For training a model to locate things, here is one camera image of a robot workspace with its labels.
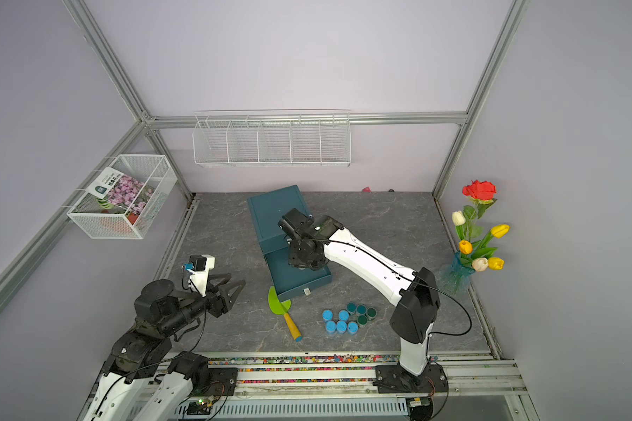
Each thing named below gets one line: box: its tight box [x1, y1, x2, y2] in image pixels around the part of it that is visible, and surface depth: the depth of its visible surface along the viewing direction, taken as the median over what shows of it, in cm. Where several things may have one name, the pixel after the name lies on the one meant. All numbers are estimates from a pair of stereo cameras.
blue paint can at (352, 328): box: [346, 321, 360, 336], surface depth 82 cm
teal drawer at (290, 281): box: [263, 246, 333, 302], surface depth 82 cm
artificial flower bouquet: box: [452, 179, 510, 273], surface depth 74 cm
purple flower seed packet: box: [86, 166, 156, 216], surface depth 75 cm
